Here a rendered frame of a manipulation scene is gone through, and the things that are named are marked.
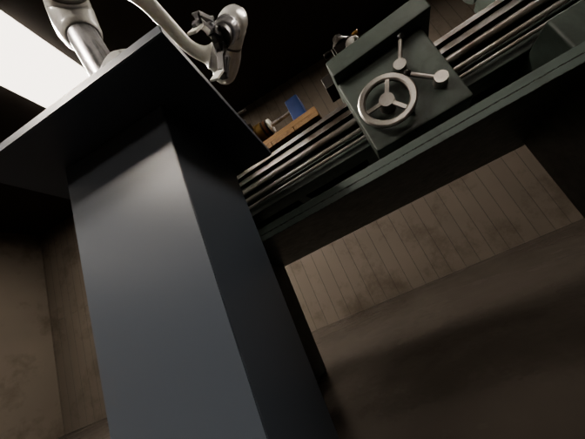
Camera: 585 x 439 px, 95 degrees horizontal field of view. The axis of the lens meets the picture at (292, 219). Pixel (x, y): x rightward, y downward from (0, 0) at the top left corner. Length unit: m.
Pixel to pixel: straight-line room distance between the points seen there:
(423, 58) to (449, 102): 0.15
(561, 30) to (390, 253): 2.45
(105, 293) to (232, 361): 0.26
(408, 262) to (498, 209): 1.01
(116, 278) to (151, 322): 0.11
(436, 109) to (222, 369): 0.77
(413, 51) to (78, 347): 5.27
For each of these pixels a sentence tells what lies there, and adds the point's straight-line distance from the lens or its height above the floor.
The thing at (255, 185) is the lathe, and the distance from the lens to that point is 1.05.
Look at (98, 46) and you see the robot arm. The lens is 1.27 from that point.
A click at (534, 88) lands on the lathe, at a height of 0.52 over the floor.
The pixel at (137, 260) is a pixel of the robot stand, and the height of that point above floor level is 0.47.
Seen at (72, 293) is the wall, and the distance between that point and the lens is 5.51.
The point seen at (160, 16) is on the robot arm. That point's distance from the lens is 1.32.
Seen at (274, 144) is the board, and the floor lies 0.87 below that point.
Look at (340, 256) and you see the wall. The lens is 3.14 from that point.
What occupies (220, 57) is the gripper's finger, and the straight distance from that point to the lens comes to 1.11.
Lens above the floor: 0.30
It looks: 17 degrees up
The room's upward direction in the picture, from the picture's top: 24 degrees counter-clockwise
